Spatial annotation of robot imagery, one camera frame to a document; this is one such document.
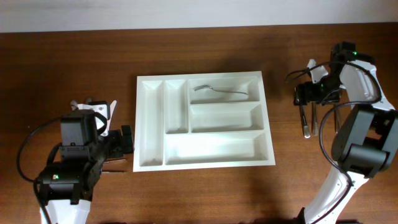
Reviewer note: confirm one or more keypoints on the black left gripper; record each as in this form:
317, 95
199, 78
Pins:
125, 144

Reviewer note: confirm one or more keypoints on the steel tablespoon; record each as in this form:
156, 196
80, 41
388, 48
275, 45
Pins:
337, 117

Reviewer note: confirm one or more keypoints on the small steel teaspoon left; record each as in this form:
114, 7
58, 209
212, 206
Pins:
74, 105

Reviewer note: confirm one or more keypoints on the steel serrated tongs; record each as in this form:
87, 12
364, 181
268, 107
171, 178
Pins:
114, 166

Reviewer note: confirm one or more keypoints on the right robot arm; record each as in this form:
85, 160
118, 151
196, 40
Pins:
365, 143

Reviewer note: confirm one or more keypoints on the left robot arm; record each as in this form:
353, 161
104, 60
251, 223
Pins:
64, 189

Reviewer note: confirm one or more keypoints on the white plastic cutlery tray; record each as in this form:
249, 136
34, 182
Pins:
178, 128

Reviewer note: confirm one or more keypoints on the pink plastic knife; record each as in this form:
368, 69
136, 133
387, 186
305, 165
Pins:
111, 109

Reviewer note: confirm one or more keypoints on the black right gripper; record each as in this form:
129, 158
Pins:
306, 94

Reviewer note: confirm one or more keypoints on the steel tablespoon angled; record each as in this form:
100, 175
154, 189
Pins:
315, 128

